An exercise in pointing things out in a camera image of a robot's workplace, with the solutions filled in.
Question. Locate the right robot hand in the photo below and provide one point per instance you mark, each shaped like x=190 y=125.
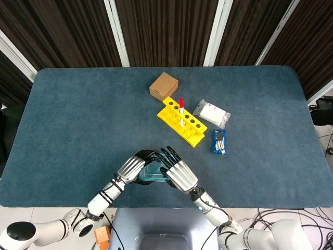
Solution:
x=179 y=173

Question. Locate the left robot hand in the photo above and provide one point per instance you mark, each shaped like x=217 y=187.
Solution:
x=131 y=168

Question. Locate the teal plastic container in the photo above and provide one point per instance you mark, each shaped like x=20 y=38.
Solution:
x=153 y=170

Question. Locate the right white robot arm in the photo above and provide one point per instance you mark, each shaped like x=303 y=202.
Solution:
x=242 y=224

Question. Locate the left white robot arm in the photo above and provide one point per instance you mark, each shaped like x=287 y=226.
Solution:
x=65 y=221

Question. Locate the brown cardboard box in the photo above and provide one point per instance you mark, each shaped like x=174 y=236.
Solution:
x=163 y=86

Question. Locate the blue cookie packet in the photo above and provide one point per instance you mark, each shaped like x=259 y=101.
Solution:
x=219 y=142

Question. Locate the yellow test tube rack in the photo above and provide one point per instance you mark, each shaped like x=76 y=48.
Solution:
x=182 y=122

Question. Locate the grey robot torso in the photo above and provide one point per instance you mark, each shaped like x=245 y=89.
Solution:
x=161 y=229

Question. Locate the red capped test tube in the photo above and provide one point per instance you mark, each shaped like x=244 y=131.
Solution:
x=181 y=110

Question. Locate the white tissue pack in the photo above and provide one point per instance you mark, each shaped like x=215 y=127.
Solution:
x=212 y=113

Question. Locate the blue table mat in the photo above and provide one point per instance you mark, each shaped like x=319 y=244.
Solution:
x=78 y=125

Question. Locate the orange block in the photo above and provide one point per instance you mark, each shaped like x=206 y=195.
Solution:
x=102 y=234

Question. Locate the black device on floor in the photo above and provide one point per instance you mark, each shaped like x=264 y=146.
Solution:
x=322 y=110

